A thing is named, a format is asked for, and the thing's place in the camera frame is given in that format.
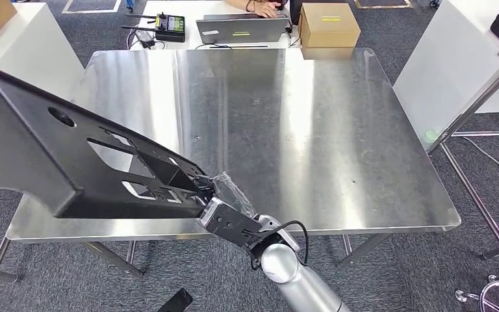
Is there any white floor tape frame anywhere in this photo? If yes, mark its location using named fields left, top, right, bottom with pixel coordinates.
left=62, top=0, right=122, bottom=14

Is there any steel table white panel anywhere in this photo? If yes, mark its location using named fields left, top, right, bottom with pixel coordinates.
left=392, top=0, right=499, bottom=261

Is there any black radio controller green screen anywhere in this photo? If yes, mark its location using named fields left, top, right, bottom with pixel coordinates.
left=122, top=12, right=186, bottom=44

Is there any white desk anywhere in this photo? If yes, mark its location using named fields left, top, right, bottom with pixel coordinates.
left=129, top=0, right=302, bottom=51

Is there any black left wrist camera bracket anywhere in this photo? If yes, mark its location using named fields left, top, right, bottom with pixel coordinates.
left=157, top=287, right=194, bottom=312

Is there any tan floor tape frame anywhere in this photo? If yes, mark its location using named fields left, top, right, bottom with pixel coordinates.
left=355, top=0, right=413, bottom=10

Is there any cardboard box yellow label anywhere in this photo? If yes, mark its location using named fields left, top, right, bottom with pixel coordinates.
left=298, top=2, right=361, bottom=49

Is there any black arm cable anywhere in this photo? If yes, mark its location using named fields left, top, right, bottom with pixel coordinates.
left=242, top=220, right=310, bottom=271

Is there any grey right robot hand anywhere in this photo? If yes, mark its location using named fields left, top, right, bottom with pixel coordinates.
left=193, top=172, right=259, bottom=219

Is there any black plastic panel part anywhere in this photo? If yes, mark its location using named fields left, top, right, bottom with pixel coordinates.
left=0, top=58, right=216, bottom=220

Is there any white floor cable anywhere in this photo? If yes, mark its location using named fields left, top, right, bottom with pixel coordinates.
left=462, top=136, right=499, bottom=197

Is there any chrome stool black seat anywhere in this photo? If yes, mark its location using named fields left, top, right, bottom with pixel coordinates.
left=455, top=274, right=499, bottom=312

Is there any stainless steel workbench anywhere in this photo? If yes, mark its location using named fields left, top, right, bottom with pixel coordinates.
left=0, top=47, right=462, bottom=285

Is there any grey laptop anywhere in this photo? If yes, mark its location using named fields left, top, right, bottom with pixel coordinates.
left=196, top=14, right=291, bottom=46

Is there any black power adapter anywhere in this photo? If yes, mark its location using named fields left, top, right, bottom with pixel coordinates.
left=135, top=30, right=157, bottom=49

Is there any clear bottle green cap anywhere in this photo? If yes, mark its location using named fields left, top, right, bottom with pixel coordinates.
left=422, top=128, right=441, bottom=146

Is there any person's right hand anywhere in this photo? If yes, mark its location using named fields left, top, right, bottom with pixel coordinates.
left=248, top=1, right=279, bottom=20

